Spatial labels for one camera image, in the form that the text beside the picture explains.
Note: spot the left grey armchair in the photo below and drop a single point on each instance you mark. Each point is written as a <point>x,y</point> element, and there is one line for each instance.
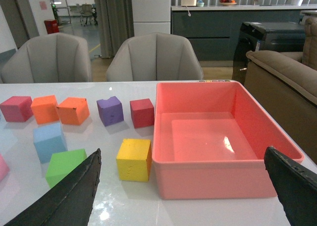
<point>52,58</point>

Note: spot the black appliance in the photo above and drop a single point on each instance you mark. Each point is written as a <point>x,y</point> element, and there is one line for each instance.
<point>272,36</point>

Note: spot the dark red foam cube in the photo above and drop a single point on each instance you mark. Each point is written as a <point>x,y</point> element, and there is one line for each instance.
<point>142,113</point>

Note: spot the right grey armchair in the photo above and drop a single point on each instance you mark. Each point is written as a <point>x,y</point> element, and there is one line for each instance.
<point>155,57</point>

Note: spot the grey armchair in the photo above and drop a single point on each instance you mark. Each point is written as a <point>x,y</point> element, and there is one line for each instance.
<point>155,57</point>
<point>52,58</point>

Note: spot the beige sofa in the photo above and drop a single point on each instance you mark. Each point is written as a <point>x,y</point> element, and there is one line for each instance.
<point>285,84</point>

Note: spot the green foam cube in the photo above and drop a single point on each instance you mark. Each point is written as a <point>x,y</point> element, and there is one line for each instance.
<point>63,163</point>

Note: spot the light blue foam cube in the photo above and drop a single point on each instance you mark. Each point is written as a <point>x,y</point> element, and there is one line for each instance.
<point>49,139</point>

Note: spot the grey curtain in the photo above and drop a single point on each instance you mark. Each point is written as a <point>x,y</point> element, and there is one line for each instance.
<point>115,23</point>

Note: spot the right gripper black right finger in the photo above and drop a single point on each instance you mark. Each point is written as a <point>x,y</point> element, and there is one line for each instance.
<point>295,185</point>

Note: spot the fruit plate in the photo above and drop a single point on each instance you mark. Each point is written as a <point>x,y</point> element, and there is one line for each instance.
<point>227,2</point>

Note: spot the magenta foam cube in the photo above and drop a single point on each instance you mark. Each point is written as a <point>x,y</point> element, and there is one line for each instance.
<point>17,109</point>

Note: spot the pink plastic bin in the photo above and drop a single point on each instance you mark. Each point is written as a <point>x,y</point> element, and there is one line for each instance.
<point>210,139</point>

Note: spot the yellow foam cube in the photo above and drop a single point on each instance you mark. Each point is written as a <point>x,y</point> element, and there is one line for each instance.
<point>134,160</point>

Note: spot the left orange foam cube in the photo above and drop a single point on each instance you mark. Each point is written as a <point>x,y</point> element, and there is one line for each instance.
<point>44,109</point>

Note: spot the dark grey counter cabinet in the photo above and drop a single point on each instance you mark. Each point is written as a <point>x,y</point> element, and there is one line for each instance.
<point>214,30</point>

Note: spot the notched purple foam cube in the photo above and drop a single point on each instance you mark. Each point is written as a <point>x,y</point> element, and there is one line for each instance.
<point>110,111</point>

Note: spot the white drawer cabinet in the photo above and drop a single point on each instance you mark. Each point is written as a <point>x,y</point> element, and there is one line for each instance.
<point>151,16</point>

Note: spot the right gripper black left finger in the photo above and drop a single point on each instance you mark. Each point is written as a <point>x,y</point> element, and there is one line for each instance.
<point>68,203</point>

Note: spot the right orange foam cube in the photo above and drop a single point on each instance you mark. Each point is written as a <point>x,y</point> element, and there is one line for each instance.
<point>73,111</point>

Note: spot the white toaster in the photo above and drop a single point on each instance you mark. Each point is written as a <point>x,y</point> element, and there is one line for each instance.
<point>188,2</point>

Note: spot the pink foam cube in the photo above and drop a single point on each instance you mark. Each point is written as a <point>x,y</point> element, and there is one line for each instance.
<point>4,168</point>

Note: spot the orange foam cube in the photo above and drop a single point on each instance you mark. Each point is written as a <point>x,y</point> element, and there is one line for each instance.
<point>73,111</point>
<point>44,109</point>

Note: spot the small teal bowl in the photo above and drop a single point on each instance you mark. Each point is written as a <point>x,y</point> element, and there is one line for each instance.
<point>200,4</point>

